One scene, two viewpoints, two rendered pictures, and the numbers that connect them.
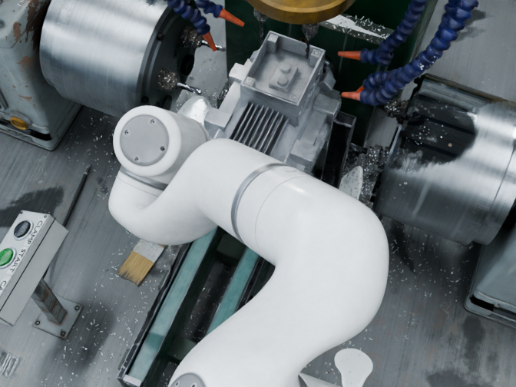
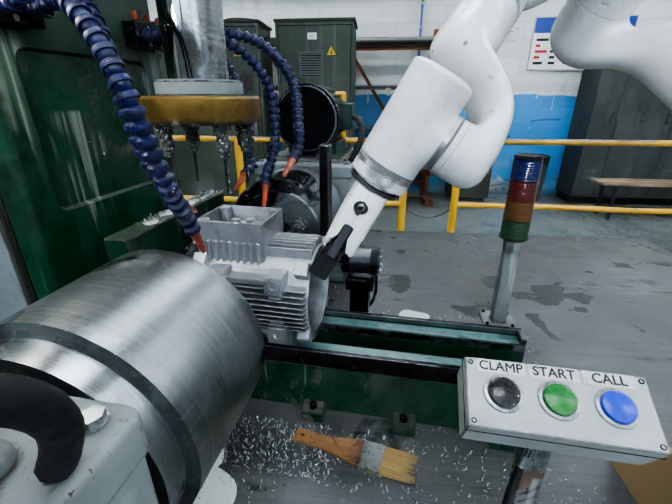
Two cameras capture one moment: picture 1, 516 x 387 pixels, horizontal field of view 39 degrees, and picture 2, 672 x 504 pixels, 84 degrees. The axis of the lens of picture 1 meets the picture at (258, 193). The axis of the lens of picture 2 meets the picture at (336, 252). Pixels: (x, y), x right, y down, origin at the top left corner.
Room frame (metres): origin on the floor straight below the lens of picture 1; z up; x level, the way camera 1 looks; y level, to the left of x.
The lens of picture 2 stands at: (0.65, 0.61, 1.33)
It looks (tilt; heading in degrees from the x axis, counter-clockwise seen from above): 23 degrees down; 261
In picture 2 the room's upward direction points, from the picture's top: straight up
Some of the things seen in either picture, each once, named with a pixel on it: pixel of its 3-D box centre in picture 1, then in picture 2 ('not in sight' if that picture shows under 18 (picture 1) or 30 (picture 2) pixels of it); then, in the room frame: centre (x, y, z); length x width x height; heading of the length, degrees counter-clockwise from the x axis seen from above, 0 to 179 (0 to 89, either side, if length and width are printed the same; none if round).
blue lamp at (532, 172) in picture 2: not in sight; (526, 169); (0.11, -0.13, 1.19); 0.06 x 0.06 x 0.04
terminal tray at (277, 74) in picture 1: (282, 80); (242, 233); (0.71, -0.03, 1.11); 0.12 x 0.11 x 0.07; 159
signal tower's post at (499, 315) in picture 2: not in sight; (511, 245); (0.11, -0.13, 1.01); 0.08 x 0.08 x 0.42; 70
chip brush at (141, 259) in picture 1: (157, 237); (353, 451); (0.55, 0.19, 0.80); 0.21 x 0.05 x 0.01; 152
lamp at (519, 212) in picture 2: not in sight; (518, 209); (0.11, -0.13, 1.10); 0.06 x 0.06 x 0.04
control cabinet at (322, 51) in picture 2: not in sight; (319, 134); (0.17, -3.33, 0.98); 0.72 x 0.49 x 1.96; 165
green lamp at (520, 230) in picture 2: not in sight; (514, 227); (0.11, -0.13, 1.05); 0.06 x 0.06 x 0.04
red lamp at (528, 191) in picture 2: not in sight; (522, 189); (0.11, -0.13, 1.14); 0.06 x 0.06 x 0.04
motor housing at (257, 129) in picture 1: (271, 129); (267, 282); (0.68, -0.02, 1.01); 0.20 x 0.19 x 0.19; 159
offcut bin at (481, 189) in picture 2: not in sight; (469, 169); (-2.00, -4.16, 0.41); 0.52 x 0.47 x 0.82; 165
